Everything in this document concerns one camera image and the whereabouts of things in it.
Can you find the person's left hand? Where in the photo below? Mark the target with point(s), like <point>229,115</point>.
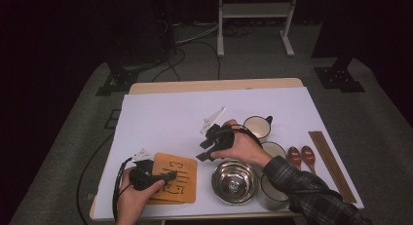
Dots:
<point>133,202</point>

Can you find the person's right hand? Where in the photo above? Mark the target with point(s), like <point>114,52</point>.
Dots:
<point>246,148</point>

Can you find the black stand base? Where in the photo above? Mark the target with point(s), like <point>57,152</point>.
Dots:
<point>339,79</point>
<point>118,80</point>

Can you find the shiny steel bowl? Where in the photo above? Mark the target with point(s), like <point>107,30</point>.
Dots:
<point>234,182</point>

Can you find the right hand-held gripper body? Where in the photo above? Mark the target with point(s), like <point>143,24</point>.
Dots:
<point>220,137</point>

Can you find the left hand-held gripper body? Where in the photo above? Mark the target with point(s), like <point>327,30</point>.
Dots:
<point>144,179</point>

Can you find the white metal stand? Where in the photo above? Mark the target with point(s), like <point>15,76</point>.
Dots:
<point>253,10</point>

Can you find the white table cover sheet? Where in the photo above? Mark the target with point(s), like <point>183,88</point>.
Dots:
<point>168,114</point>

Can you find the brown wooden spoon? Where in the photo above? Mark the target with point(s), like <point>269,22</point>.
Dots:
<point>308,155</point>
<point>294,155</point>

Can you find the white mug black rim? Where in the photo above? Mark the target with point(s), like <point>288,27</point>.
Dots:
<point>276,150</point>
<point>256,126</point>
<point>271,195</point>

